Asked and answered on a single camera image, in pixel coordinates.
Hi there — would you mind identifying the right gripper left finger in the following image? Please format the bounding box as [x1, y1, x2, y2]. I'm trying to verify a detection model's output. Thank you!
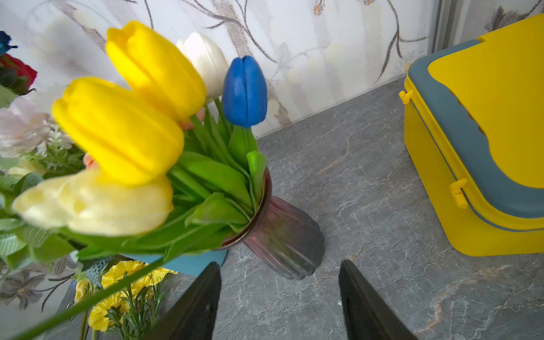
[144, 262, 222, 340]

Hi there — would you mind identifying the teal vase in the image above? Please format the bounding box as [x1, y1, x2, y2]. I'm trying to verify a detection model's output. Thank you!
[120, 250, 228, 277]

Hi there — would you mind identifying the dark glass vase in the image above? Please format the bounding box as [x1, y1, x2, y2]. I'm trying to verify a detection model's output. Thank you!
[219, 170, 324, 280]

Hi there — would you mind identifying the yellow marigold bouquet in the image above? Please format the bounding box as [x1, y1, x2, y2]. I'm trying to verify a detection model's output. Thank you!
[1, 84, 84, 272]

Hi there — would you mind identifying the single yellow marigold stem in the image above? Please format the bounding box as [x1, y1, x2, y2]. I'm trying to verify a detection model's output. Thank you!
[99, 260, 179, 340]

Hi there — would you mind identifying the yellow lidded box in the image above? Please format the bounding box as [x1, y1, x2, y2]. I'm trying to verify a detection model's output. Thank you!
[399, 15, 543, 256]

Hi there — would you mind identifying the mixed tulip sunflower bouquet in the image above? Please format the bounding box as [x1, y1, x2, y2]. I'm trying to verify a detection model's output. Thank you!
[11, 33, 268, 262]

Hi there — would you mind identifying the red rose bouquet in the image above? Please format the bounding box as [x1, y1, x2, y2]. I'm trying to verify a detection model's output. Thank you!
[1, 31, 38, 96]

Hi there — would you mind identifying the yellow tulip stem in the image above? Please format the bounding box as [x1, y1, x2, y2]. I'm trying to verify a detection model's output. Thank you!
[106, 21, 207, 123]
[52, 77, 184, 186]

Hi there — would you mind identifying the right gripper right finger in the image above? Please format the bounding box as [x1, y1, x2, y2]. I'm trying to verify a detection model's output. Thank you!
[339, 259, 417, 339]

